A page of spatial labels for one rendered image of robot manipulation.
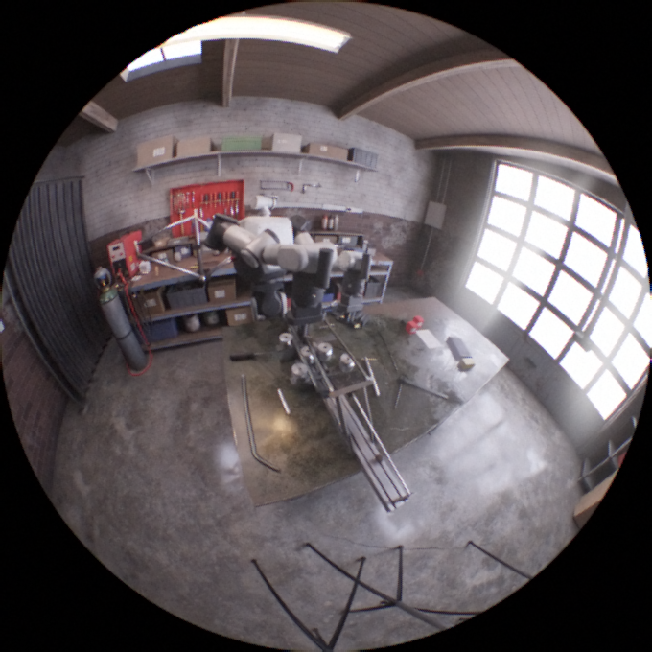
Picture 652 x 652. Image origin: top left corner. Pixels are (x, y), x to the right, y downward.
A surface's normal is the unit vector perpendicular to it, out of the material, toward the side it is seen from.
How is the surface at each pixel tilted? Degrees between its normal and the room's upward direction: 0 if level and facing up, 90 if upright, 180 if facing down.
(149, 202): 90
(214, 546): 0
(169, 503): 0
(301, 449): 0
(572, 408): 90
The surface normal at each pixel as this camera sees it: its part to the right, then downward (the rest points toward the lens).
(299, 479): 0.11, -0.80
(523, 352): -0.91, 0.16
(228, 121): 0.40, 0.58
